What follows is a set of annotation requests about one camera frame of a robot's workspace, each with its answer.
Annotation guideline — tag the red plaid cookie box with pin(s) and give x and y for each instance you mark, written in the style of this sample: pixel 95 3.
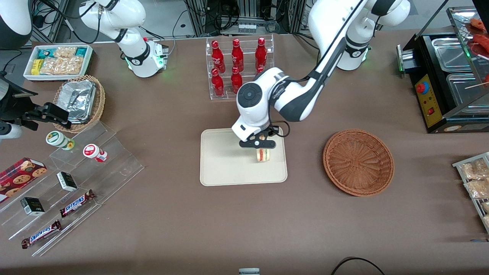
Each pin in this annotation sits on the red plaid cookie box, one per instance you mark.
pixel 19 177

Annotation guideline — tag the red lid white cup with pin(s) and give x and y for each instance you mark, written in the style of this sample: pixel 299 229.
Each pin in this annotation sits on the red lid white cup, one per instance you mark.
pixel 91 151

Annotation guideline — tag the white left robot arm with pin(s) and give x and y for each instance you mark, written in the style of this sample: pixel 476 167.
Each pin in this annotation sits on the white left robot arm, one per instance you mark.
pixel 298 99

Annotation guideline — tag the brown round wicker basket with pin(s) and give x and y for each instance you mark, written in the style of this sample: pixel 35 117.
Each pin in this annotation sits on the brown round wicker basket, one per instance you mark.
pixel 359 162

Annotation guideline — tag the clear acrylic stepped shelf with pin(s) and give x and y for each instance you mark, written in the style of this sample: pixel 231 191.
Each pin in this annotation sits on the clear acrylic stepped shelf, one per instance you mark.
pixel 114 160

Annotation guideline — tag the green lid white cup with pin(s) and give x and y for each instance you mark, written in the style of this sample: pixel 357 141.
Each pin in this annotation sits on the green lid white cup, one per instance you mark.
pixel 56 138

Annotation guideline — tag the yellow snack bar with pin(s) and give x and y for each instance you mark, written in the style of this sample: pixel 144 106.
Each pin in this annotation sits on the yellow snack bar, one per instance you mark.
pixel 36 67

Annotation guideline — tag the white power strip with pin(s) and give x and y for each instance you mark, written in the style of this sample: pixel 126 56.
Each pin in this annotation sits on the white power strip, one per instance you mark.
pixel 246 28

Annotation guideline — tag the clear bagged snack pack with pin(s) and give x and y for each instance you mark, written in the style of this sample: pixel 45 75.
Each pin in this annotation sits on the clear bagged snack pack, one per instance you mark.
pixel 473 170
pixel 477 189

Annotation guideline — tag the light tan wicker basket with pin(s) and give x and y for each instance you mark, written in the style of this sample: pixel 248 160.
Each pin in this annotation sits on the light tan wicker basket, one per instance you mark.
pixel 100 99

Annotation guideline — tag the steel warmer pan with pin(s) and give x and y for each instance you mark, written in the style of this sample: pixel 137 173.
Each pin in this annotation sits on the steel warmer pan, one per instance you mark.
pixel 452 55
pixel 464 91

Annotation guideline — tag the teal snack pack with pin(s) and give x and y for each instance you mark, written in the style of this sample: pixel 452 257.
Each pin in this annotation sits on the teal snack pack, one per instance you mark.
pixel 45 53
pixel 81 52

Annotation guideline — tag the white rectangular snack bin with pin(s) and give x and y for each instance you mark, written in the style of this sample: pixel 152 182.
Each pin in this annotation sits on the white rectangular snack bin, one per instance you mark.
pixel 26 70

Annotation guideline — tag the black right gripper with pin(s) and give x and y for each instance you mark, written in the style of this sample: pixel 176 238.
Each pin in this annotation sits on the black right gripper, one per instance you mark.
pixel 16 107

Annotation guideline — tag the red soda bottle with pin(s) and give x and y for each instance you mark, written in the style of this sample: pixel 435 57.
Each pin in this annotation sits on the red soda bottle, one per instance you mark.
pixel 235 78
pixel 217 57
pixel 260 70
pixel 237 55
pixel 261 53
pixel 217 86

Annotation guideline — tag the small black box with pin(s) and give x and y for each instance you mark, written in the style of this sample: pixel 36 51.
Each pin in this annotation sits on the small black box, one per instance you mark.
pixel 32 206
pixel 67 181

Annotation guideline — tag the tray of packaged crackers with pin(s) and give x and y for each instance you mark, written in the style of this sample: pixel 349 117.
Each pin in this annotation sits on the tray of packaged crackers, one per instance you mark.
pixel 477 206

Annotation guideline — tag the large rice cracker bag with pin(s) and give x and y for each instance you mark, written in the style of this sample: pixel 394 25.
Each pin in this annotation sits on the large rice cracker bag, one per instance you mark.
pixel 61 65

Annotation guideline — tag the clear acrylic bottle rack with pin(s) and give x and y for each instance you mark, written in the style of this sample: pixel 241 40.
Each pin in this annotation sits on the clear acrylic bottle rack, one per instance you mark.
pixel 227 97

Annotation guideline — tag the beige rectangular tray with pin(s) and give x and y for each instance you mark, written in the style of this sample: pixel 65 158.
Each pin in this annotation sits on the beige rectangular tray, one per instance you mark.
pixel 225 164

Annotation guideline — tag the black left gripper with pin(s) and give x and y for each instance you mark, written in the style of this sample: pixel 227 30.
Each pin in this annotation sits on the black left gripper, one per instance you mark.
pixel 270 131

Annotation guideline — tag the triangular sandwich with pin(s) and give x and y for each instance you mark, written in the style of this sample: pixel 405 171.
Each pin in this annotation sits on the triangular sandwich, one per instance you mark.
pixel 263 155

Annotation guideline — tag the black food warmer machine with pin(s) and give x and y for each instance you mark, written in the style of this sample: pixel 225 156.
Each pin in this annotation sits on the black food warmer machine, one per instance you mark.
pixel 435 99

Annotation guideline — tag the snickers chocolate bar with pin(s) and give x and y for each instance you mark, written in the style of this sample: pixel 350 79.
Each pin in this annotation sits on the snickers chocolate bar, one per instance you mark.
pixel 76 203
pixel 41 234

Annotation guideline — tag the small rice cracker bag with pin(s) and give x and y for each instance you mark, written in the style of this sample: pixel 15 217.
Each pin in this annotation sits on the small rice cracker bag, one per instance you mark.
pixel 65 52

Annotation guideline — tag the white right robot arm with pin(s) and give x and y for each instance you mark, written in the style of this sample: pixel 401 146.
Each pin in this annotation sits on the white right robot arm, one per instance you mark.
pixel 133 57

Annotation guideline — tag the silver foil tray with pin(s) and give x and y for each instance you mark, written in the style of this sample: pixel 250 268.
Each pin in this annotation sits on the silver foil tray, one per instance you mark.
pixel 80 99

